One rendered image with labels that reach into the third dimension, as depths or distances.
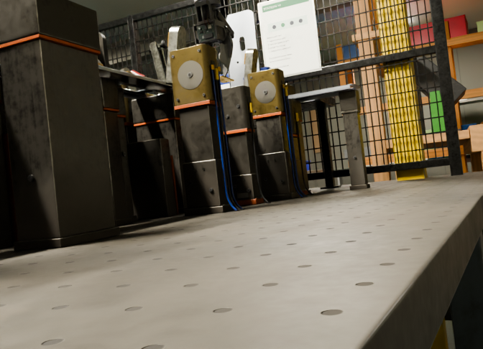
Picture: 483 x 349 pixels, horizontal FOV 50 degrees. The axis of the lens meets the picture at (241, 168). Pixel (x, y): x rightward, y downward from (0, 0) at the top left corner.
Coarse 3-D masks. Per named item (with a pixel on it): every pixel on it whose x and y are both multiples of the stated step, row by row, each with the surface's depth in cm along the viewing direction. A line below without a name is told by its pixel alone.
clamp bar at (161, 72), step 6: (156, 42) 159; (162, 42) 158; (150, 48) 160; (156, 48) 159; (156, 54) 159; (162, 54) 161; (156, 60) 159; (162, 60) 161; (156, 66) 159; (162, 66) 161; (162, 72) 158; (162, 78) 158
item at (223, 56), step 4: (220, 44) 148; (220, 48) 148; (224, 48) 149; (220, 52) 147; (224, 52) 149; (220, 56) 146; (224, 56) 149; (228, 56) 149; (220, 60) 146; (224, 60) 148; (228, 60) 149; (224, 64) 148; (228, 64) 149; (224, 68) 150; (228, 68) 150; (224, 72) 150; (224, 76) 150
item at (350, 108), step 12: (348, 96) 150; (348, 108) 150; (360, 108) 153; (348, 120) 150; (360, 120) 153; (348, 132) 151; (360, 132) 151; (348, 144) 151; (360, 144) 149; (348, 156) 151; (360, 156) 149; (360, 168) 149; (360, 180) 149
